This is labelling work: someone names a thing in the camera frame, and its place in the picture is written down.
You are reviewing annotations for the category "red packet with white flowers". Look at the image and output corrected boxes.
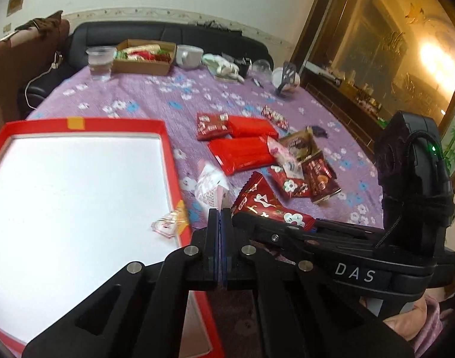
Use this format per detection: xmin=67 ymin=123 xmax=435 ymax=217
xmin=268 ymin=164 xmax=312 ymax=198

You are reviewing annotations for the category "black leather sofa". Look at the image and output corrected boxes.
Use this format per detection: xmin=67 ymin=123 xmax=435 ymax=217
xmin=26 ymin=21 xmax=275 ymax=114

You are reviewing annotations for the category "brown gold snack packet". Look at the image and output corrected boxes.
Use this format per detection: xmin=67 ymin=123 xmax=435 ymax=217
xmin=279 ymin=127 xmax=318 ymax=159

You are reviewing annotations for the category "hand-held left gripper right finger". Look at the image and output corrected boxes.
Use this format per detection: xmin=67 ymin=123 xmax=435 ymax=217
xmin=222 ymin=209 xmax=415 ymax=358

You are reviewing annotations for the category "brown armchair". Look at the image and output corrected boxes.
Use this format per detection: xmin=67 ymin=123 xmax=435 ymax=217
xmin=0 ymin=18 xmax=70 ymax=146

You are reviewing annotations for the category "red box with white inside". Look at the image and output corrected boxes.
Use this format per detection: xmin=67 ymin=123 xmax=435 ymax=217
xmin=0 ymin=117 xmax=225 ymax=358

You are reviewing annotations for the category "large red snack packet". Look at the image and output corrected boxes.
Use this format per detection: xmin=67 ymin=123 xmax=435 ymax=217
xmin=227 ymin=115 xmax=279 ymax=138
xmin=208 ymin=136 xmax=278 ymax=176

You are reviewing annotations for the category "pink clear snack packet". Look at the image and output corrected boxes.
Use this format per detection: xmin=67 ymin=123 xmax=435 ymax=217
xmin=267 ymin=136 xmax=304 ymax=178

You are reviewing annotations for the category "clear plastic cup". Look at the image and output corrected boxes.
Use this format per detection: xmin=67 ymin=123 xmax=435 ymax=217
xmin=86 ymin=46 xmax=117 ymax=82

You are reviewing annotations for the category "white mug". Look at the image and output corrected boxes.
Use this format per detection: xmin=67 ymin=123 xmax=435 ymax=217
xmin=175 ymin=45 xmax=205 ymax=70

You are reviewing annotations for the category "dark brown snack packet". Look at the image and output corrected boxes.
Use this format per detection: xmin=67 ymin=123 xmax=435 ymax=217
xmin=302 ymin=151 xmax=342 ymax=204

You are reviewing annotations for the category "cardboard box of snacks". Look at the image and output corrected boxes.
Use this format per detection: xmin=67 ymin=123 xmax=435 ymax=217
xmin=112 ymin=39 xmax=177 ymax=76

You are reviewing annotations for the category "white pink snack packet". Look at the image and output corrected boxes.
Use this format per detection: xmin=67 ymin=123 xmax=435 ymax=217
xmin=195 ymin=160 xmax=231 ymax=209

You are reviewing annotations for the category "dark wooden sideboard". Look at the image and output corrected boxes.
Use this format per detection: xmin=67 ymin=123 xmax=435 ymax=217
xmin=304 ymin=61 xmax=390 ymax=152

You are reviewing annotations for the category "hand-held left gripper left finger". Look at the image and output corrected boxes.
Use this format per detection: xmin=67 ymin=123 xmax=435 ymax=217
xmin=22 ymin=209 xmax=222 ymax=358

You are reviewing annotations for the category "red packet with white print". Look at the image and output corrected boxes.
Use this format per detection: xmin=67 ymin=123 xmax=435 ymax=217
xmin=196 ymin=112 xmax=232 ymax=141

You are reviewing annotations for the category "white cup with black tool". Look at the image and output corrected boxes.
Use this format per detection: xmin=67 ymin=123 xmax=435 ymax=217
xmin=271 ymin=61 xmax=301 ymax=98

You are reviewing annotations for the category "small red candy packet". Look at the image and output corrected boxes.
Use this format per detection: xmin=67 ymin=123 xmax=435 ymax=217
xmin=261 ymin=105 xmax=290 ymax=129

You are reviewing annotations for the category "white cable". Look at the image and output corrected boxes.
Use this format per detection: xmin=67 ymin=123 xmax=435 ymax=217
xmin=24 ymin=50 xmax=63 ymax=112

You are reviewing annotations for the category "wooden glass door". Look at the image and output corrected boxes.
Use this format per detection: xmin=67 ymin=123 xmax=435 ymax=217
xmin=289 ymin=0 xmax=455 ymax=168

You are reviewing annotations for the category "person's right forearm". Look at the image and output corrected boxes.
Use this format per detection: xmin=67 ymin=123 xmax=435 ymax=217
xmin=384 ymin=293 xmax=455 ymax=348

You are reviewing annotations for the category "clear glass bowl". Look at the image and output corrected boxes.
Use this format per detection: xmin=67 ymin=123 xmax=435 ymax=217
xmin=252 ymin=59 xmax=275 ymax=76

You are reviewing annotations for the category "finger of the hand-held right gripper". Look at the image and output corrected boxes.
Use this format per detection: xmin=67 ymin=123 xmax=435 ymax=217
xmin=232 ymin=212 xmax=374 ymax=266
xmin=314 ymin=218 xmax=385 ymax=247

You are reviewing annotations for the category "green white cloth pile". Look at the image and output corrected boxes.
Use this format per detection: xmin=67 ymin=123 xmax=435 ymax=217
xmin=201 ymin=53 xmax=247 ymax=84

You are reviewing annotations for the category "clear orange candy wrapper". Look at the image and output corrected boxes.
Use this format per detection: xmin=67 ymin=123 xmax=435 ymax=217
xmin=151 ymin=201 xmax=191 ymax=237

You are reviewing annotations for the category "dark cloth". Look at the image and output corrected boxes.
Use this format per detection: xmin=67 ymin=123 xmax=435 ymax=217
xmin=17 ymin=10 xmax=64 ymax=35

